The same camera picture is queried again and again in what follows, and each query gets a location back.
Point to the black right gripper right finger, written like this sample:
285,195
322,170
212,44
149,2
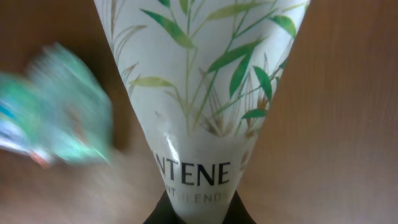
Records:
237,213

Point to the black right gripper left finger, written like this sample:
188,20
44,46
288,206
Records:
163,213

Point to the green wipes pack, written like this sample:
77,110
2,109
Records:
75,112

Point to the white Pantene tube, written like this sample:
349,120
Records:
201,76

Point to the teal Kleenex tissue pack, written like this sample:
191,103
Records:
19,115

